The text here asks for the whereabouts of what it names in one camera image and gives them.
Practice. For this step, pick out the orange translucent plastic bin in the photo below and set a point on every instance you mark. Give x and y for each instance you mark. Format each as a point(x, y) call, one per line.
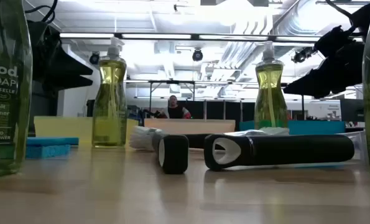
point(191, 126)

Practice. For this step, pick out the silver ceiling duct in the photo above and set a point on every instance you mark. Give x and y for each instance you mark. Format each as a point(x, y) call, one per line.
point(296, 21)

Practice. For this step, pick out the yellow translucent plastic bin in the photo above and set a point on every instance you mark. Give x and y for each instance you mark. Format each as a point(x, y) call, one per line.
point(66, 127)

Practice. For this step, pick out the overhead LED light bar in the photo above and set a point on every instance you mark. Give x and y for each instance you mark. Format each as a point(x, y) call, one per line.
point(156, 36)

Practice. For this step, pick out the white sign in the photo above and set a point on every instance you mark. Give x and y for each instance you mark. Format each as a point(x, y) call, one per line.
point(334, 111)

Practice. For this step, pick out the round black ceiling speaker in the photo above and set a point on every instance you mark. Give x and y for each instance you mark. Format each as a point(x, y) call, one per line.
point(94, 58)
point(197, 55)

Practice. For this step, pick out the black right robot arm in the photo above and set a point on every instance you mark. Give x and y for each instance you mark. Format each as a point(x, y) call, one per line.
point(363, 17)

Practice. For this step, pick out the teal plastic bin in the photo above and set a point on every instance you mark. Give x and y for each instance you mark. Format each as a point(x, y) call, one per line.
point(315, 127)

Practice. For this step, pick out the black ceiling spotlight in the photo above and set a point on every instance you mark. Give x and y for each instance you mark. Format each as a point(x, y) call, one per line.
point(303, 55)

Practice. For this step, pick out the black computer monitor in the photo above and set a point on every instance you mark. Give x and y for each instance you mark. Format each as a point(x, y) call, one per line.
point(90, 108)
point(352, 109)

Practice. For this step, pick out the dark blue wavy sponge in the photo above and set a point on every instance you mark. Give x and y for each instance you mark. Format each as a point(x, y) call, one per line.
point(51, 152)

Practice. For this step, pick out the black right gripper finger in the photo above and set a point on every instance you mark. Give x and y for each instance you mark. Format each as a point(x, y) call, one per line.
point(315, 90)
point(318, 74)

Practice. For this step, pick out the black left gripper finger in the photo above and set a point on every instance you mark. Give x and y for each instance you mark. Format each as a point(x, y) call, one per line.
point(69, 83)
point(69, 67)

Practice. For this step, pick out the person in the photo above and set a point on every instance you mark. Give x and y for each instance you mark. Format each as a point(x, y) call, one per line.
point(175, 110)

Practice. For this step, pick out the black frame stand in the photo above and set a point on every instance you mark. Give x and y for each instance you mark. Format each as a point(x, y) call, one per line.
point(172, 82)

